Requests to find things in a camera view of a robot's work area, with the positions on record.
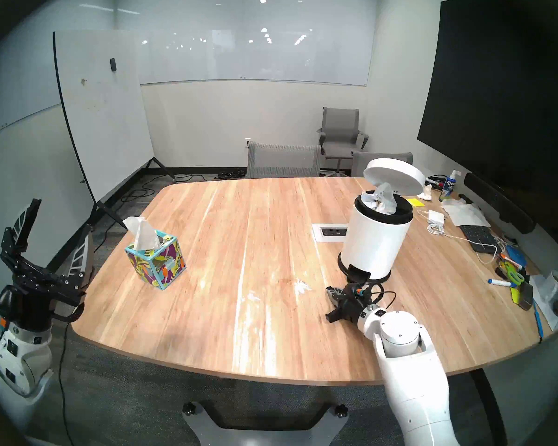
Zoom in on table power outlet box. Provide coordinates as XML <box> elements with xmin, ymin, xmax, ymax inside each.
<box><xmin>312</xmin><ymin>223</ymin><xmax>349</xmax><ymax>243</ymax></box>

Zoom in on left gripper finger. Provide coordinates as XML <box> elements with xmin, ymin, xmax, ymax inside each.
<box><xmin>0</xmin><ymin>199</ymin><xmax>42</xmax><ymax>258</ymax></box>
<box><xmin>67</xmin><ymin>224</ymin><xmax>94</xmax><ymax>288</ymax></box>

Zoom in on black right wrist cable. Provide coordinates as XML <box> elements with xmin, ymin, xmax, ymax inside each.
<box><xmin>366</xmin><ymin>284</ymin><xmax>398</xmax><ymax>312</ymax></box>

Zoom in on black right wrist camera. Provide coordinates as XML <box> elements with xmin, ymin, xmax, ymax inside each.
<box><xmin>344</xmin><ymin>282</ymin><xmax>369</xmax><ymax>302</ymax></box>

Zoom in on white pedal trash can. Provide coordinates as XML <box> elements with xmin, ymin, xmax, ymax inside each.
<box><xmin>337</xmin><ymin>158</ymin><xmax>426</xmax><ymax>284</ymax></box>

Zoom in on black video sound bar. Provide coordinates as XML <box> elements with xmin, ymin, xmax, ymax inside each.
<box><xmin>464</xmin><ymin>172</ymin><xmax>536</xmax><ymax>234</ymax></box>

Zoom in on rolling whiteboard on stand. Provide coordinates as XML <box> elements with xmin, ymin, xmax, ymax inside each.
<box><xmin>53</xmin><ymin>29</ymin><xmax>177</xmax><ymax>230</ymax></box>

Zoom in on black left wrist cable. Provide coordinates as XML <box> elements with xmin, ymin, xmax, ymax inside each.
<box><xmin>51</xmin><ymin>302</ymin><xmax>85</xmax><ymax>323</ymax></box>

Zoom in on white paper cup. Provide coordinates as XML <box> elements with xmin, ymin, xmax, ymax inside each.
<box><xmin>537</xmin><ymin>270</ymin><xmax>558</xmax><ymax>302</ymax></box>

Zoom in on colourful toucan tissue box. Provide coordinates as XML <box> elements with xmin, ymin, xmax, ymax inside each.
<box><xmin>125</xmin><ymin>235</ymin><xmax>186</xmax><ymax>291</ymax></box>

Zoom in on grey fabric office chair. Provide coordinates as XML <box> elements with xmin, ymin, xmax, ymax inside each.
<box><xmin>351</xmin><ymin>151</ymin><xmax>413</xmax><ymax>178</ymax></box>

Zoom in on grey armrest office chair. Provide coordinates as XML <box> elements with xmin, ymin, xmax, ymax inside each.
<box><xmin>317</xmin><ymin>107</ymin><xmax>369</xmax><ymax>176</ymax></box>

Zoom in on wall whiteboard with writing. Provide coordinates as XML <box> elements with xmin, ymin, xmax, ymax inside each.
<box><xmin>0</xmin><ymin>0</ymin><xmax>117</xmax><ymax>143</ymax></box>

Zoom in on grey mesh office chair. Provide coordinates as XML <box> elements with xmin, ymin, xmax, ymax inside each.
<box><xmin>246</xmin><ymin>141</ymin><xmax>322</xmax><ymax>179</ymax></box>

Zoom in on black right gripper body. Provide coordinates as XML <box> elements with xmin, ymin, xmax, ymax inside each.
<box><xmin>325</xmin><ymin>293</ymin><xmax>372</xmax><ymax>324</ymax></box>

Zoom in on black keyboard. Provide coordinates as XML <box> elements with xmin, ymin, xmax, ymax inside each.
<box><xmin>459</xmin><ymin>224</ymin><xmax>500</xmax><ymax>254</ymax></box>

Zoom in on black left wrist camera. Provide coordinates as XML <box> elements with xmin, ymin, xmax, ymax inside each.
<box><xmin>0</xmin><ymin>287</ymin><xmax>17</xmax><ymax>330</ymax></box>

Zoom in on white paper sheet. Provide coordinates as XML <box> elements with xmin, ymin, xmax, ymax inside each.
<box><xmin>530</xmin><ymin>275</ymin><xmax>558</xmax><ymax>332</ymax></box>

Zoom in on dark block with yellow edge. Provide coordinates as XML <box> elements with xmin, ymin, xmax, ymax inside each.
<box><xmin>511</xmin><ymin>282</ymin><xmax>534</xmax><ymax>311</ymax></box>

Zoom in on whiteboard cleaner spray bottle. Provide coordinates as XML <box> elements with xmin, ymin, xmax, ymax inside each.
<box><xmin>439</xmin><ymin>170</ymin><xmax>462</xmax><ymax>202</ymax></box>

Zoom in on blue pouch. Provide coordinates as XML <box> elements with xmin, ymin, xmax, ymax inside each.
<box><xmin>505</xmin><ymin>245</ymin><xmax>527</xmax><ymax>268</ymax></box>

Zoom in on wide glass wall whiteboard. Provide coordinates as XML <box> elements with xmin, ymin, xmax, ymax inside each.
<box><xmin>116</xmin><ymin>0</ymin><xmax>377</xmax><ymax>86</ymax></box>

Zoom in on large black wall screen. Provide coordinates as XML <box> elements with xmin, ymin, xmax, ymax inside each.
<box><xmin>417</xmin><ymin>0</ymin><xmax>558</xmax><ymax>209</ymax></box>

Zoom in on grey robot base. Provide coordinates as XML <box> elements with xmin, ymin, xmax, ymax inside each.
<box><xmin>182</xmin><ymin>401</ymin><xmax>349</xmax><ymax>446</ymax></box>

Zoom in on white charger cable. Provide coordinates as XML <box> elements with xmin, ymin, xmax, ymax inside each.
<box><xmin>416</xmin><ymin>211</ymin><xmax>501</xmax><ymax>264</ymax></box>

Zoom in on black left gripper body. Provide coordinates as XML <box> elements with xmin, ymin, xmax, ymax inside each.
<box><xmin>0</xmin><ymin>255</ymin><xmax>86</xmax><ymax>332</ymax></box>

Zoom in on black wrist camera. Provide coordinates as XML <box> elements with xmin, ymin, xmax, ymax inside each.
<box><xmin>344</xmin><ymin>282</ymin><xmax>369</xmax><ymax>302</ymax></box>
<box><xmin>0</xmin><ymin>287</ymin><xmax>17</xmax><ymax>330</ymax></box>

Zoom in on white tissue sheet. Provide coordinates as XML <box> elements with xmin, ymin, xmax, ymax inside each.
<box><xmin>123</xmin><ymin>216</ymin><xmax>161</xmax><ymax>252</ymax></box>
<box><xmin>360</xmin><ymin>183</ymin><xmax>399</xmax><ymax>215</ymax></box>

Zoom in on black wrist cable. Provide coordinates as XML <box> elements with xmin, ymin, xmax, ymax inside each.
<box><xmin>366</xmin><ymin>284</ymin><xmax>398</xmax><ymax>312</ymax></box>
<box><xmin>51</xmin><ymin>302</ymin><xmax>85</xmax><ymax>323</ymax></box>

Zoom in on white paper towel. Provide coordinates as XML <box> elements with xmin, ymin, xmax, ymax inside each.
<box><xmin>442</xmin><ymin>199</ymin><xmax>491</xmax><ymax>227</ymax></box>

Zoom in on green handled scissors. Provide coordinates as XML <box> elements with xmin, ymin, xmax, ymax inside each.
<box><xmin>498</xmin><ymin>259</ymin><xmax>526</xmax><ymax>285</ymax></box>

